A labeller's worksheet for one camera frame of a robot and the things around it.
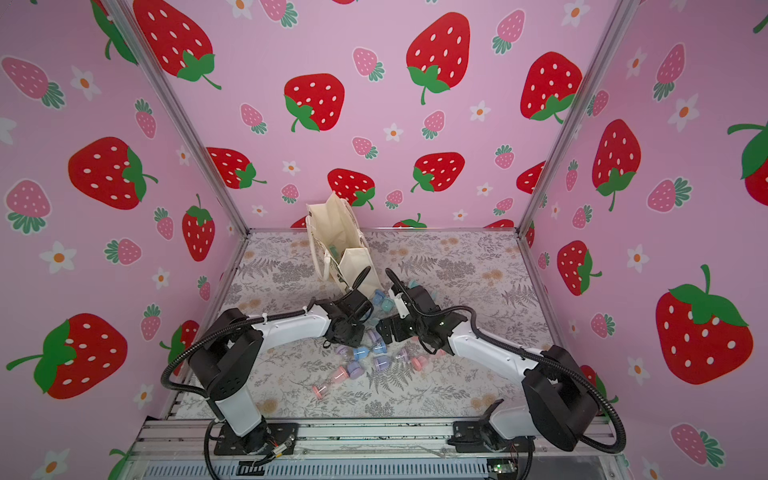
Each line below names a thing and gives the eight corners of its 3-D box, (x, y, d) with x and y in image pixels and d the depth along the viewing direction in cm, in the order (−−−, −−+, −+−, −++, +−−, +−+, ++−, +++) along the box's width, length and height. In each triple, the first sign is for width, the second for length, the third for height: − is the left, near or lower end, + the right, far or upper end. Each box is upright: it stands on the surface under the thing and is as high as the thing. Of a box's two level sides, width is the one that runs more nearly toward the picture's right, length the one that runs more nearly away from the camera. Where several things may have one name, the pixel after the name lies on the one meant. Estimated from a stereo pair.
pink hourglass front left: (318, 401, 82) (315, 397, 79) (313, 392, 84) (310, 388, 81) (349, 377, 86) (347, 373, 83) (344, 369, 88) (342, 365, 85)
